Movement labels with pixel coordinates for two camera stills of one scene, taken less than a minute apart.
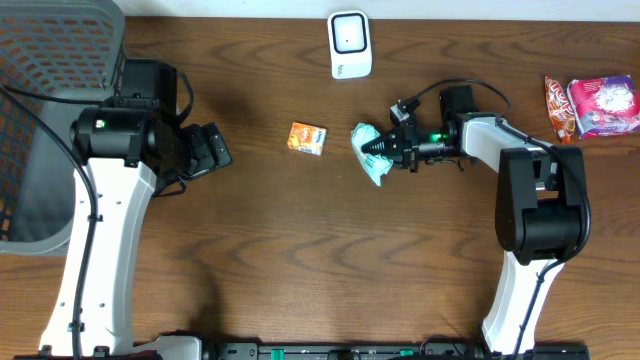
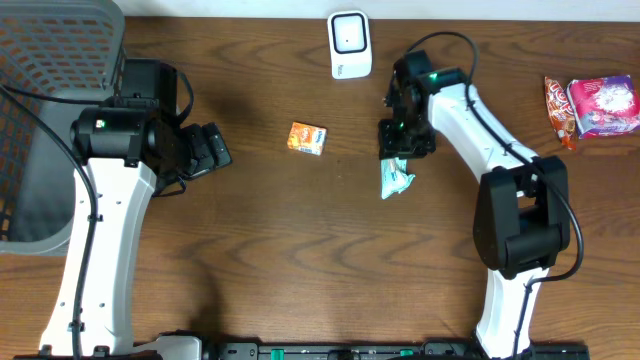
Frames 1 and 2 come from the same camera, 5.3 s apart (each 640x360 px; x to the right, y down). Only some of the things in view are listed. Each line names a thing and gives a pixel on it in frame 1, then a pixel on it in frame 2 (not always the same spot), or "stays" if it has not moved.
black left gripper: x=201 y=151 stays
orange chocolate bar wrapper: x=561 y=109 stays
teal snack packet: x=376 y=164 → x=393 y=176
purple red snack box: x=604 y=105 stays
